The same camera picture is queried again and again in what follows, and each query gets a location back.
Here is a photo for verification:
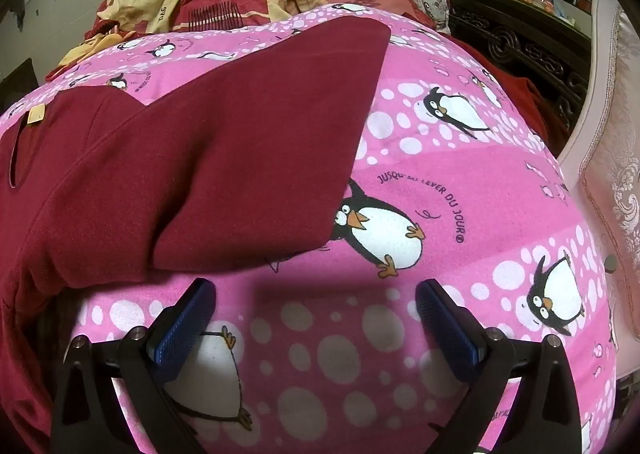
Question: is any maroon shirt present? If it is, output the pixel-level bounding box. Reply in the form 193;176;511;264
1;16;390;453

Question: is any dark wooden side table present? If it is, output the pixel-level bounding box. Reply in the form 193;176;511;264
0;58;39;113

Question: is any dark carved wooden headboard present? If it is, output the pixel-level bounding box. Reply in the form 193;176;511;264
448;0;591;131

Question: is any pink penguin blanket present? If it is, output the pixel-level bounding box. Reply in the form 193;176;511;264
1;4;615;453

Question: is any pink embroidered cushion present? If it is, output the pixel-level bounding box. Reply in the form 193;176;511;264
559;0;639;378

